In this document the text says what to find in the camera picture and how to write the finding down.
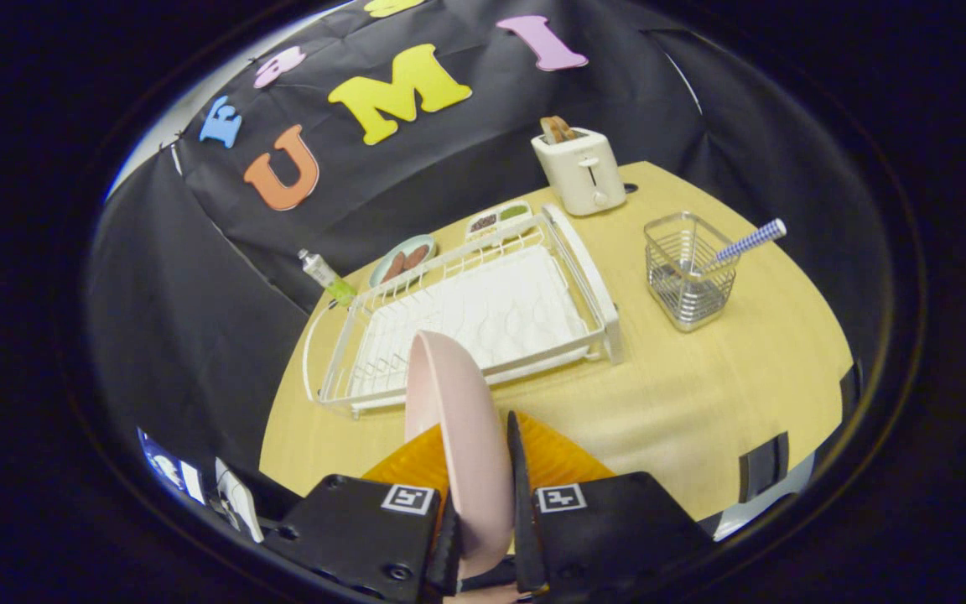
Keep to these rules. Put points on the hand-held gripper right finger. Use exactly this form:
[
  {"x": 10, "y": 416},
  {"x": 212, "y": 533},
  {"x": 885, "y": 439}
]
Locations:
[{"x": 523, "y": 537}]

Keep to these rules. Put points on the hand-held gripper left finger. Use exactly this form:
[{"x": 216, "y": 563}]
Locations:
[{"x": 349, "y": 528}]

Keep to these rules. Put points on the pink plate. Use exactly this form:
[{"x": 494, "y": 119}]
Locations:
[{"x": 466, "y": 436}]

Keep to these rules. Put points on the pale green small plate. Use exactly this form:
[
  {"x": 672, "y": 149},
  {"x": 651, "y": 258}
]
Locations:
[{"x": 382, "y": 270}]

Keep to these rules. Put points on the white side table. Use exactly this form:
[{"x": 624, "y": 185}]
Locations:
[{"x": 236, "y": 499}]

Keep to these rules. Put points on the clear bottle with green liquid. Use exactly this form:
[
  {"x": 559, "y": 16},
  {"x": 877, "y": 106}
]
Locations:
[{"x": 328, "y": 278}]

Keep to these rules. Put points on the black table edge clamp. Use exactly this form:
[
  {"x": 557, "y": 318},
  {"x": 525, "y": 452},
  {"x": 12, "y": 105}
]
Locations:
[{"x": 764, "y": 466}]

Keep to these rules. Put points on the black backdrop cloth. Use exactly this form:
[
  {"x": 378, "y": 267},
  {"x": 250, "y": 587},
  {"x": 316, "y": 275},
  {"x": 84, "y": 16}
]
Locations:
[{"x": 198, "y": 319}]

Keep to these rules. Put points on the brown sausage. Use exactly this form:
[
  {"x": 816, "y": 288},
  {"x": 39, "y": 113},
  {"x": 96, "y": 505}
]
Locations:
[
  {"x": 393, "y": 267},
  {"x": 416, "y": 257}
]

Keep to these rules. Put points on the white divided condiment tray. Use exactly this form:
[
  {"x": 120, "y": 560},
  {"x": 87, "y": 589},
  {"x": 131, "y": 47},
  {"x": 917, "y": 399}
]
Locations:
[{"x": 495, "y": 220}]

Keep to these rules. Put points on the white toaster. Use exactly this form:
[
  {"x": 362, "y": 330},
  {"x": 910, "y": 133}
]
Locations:
[{"x": 584, "y": 172}]

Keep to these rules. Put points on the brown bread slice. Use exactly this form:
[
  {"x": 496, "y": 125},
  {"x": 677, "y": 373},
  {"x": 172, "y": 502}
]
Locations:
[{"x": 557, "y": 129}]

